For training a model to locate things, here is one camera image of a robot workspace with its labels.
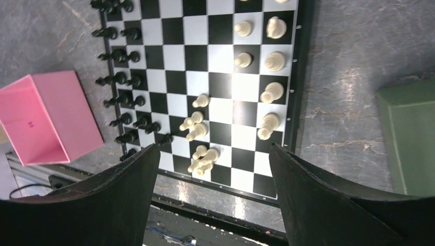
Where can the pink plastic bin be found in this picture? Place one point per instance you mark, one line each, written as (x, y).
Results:
(48, 120)

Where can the green plastic bin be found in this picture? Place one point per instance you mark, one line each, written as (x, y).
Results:
(407, 119)

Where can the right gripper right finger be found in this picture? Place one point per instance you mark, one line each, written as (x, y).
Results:
(321, 208)

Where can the black and white chessboard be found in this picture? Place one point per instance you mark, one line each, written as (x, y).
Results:
(214, 83)

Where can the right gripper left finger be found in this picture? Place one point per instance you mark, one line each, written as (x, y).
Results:
(108, 208)

